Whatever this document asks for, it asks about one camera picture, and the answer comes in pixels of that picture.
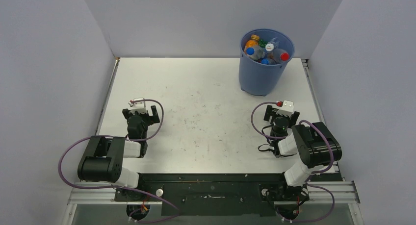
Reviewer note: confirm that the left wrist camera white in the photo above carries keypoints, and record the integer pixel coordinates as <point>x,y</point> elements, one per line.
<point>137,106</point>

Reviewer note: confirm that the Pepsi bottle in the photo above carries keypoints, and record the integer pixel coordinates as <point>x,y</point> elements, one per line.
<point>267,61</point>
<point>256,53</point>

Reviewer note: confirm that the blue plastic bin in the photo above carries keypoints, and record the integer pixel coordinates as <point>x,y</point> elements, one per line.
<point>256,77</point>

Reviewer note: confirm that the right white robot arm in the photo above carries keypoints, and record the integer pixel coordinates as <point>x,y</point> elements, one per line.
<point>315,145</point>

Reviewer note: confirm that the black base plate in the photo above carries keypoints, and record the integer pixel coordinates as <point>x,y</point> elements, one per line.
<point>218,194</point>

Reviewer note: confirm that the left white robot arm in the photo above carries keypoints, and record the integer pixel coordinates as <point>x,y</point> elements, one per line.
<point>103,157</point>

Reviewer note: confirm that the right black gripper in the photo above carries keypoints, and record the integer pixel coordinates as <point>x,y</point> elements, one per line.
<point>271,111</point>

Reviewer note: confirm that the crushed clear water bottle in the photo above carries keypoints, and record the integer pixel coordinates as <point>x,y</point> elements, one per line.
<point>272,45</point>

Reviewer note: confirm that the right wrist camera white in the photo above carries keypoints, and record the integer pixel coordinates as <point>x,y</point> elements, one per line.
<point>285,108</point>

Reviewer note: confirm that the green plastic bottle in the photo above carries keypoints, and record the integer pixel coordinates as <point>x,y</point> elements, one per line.
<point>262,43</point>

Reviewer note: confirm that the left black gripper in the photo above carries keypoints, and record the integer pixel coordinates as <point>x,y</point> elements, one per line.
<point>150,120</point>

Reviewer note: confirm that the orange juice bottle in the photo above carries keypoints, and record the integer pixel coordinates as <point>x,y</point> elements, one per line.
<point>253,41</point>

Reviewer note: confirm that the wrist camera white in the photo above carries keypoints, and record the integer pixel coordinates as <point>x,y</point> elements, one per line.
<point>137,106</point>
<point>285,108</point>

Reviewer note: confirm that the clear bottle red label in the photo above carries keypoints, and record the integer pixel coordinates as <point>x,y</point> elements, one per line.
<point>280,56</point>

